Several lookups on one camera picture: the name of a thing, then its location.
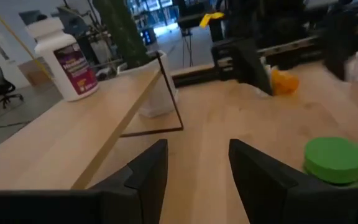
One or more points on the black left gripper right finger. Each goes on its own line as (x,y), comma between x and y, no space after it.
(269,193)

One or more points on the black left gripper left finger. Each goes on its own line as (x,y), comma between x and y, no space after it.
(141,186)

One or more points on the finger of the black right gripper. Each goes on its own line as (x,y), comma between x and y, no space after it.
(224,74)
(250,68)

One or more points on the orange pill bottle white label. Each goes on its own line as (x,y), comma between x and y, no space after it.
(284,82)

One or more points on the green cap medicine bottle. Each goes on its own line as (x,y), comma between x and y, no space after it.
(334,158)

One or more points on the yellow tag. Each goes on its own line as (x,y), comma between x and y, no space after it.
(211,18)

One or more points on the white plant pot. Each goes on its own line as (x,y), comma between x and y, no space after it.
(157,99)

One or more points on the green cactus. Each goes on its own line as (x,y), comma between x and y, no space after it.
(123,31)

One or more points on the large white bottle purple label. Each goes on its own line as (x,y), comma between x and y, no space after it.
(61,77)

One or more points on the cardboard box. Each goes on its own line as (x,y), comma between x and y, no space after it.
(36,74)

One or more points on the black office chair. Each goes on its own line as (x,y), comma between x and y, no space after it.
(0,84)

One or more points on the wooden shelf black metal frame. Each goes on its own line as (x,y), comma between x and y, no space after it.
(57,140)

